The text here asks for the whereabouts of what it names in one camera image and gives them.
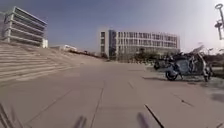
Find grey paved plaza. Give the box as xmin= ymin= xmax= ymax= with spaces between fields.
xmin=0 ymin=61 xmax=224 ymax=128

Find row of trees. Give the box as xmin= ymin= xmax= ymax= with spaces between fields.
xmin=133 ymin=47 xmax=168 ymax=63

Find large white office building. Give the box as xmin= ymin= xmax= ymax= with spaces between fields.
xmin=99 ymin=29 xmax=181 ymax=62

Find low white building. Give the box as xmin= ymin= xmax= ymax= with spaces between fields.
xmin=49 ymin=44 xmax=78 ymax=53

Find robot's own part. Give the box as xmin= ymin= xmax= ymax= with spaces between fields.
xmin=136 ymin=112 xmax=151 ymax=128
xmin=73 ymin=115 xmax=88 ymax=128

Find parked scooter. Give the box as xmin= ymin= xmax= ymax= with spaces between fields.
xmin=164 ymin=45 xmax=214 ymax=83

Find wide stone steps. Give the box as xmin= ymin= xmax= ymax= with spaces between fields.
xmin=0 ymin=42 xmax=104 ymax=84

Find white building with horizontal bands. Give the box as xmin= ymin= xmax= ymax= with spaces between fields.
xmin=2 ymin=5 xmax=49 ymax=49

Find tall lamp pole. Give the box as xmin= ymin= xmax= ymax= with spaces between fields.
xmin=214 ymin=3 xmax=224 ymax=41

